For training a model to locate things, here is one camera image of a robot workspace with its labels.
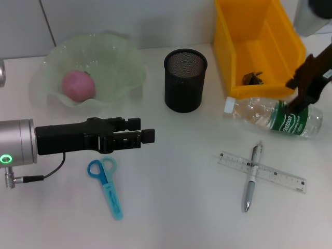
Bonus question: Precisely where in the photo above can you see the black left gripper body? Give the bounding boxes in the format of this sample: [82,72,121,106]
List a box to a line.
[35,117,115,156]

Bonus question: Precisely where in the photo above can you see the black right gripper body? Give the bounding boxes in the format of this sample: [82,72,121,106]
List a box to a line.
[295,41,332,105]

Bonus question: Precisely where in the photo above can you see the green plastic wrapper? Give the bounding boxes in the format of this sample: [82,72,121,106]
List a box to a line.
[242,71,265,86]

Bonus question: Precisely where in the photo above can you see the clear bottle with green label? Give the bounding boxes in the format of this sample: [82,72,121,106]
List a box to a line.
[223,96,324,141]

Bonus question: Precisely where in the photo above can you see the pink peach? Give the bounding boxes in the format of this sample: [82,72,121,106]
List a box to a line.
[61,70,95,102]

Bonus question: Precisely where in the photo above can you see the blue scissors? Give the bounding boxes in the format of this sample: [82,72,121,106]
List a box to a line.
[87,156,124,221]

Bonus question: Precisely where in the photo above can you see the green glass fruit plate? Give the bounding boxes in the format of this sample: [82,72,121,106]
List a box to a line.
[40,32,147,115]

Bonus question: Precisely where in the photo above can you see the black mesh pen holder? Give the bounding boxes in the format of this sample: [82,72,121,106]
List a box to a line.
[163,48,208,114]

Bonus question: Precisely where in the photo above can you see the transparent plastic ruler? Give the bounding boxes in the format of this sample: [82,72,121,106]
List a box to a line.
[217,151,307,194]

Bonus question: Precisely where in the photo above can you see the grey ballpoint pen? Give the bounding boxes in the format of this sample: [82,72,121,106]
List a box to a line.
[242,141,264,213]

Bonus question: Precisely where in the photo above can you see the yellow plastic bin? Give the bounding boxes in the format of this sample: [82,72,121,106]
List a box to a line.
[213,0,307,100]

